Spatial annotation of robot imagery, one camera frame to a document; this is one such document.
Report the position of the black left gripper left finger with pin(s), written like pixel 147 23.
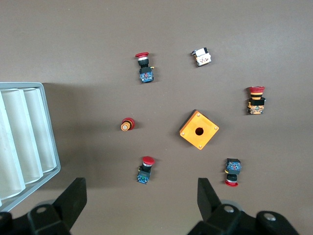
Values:
pixel 73 195

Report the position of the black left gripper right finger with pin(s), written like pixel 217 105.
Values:
pixel 207 200

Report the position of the grey ribbed plastic tray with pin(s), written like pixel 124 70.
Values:
pixel 31 122

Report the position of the red orange emergency stop head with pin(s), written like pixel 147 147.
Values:
pixel 128 123

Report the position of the small orange black block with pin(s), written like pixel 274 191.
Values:
pixel 203 58

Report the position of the red mushroom push button switch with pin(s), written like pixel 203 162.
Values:
pixel 233 165
pixel 144 176
pixel 146 76

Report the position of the orange button enclosure box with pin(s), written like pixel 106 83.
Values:
pixel 207 137

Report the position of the red yellow emergency stop switch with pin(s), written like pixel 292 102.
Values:
pixel 255 107

